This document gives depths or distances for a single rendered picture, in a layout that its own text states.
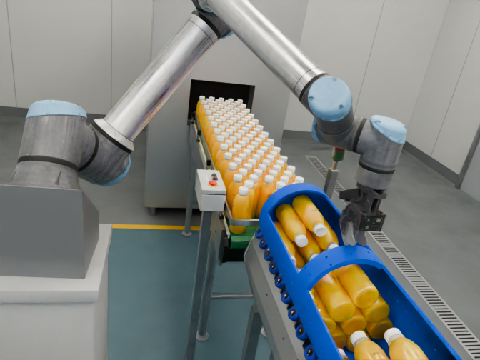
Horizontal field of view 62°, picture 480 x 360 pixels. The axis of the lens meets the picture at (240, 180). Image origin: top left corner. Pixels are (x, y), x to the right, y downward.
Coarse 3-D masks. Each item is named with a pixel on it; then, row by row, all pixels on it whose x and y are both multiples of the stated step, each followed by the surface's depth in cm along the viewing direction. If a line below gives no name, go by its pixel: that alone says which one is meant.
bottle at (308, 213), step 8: (296, 200) 147; (304, 200) 145; (296, 208) 145; (304, 208) 141; (312, 208) 140; (304, 216) 138; (312, 216) 135; (320, 216) 136; (304, 224) 138; (312, 224) 134
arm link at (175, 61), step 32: (192, 32) 122; (224, 32) 128; (160, 64) 122; (192, 64) 126; (128, 96) 122; (160, 96) 124; (96, 128) 120; (128, 128) 123; (96, 160) 118; (128, 160) 131
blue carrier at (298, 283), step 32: (288, 192) 143; (320, 192) 144; (288, 256) 121; (320, 256) 111; (352, 256) 108; (288, 288) 120; (384, 288) 119; (320, 320) 98; (416, 320) 104; (320, 352) 97; (352, 352) 113; (448, 352) 92
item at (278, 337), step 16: (256, 256) 159; (256, 272) 155; (256, 288) 151; (256, 304) 173; (272, 304) 137; (272, 320) 134; (272, 336) 131; (288, 336) 123; (272, 352) 151; (288, 352) 121
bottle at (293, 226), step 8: (280, 208) 148; (288, 208) 146; (280, 216) 145; (288, 216) 141; (296, 216) 141; (288, 224) 138; (296, 224) 137; (288, 232) 137; (296, 232) 135; (304, 232) 135
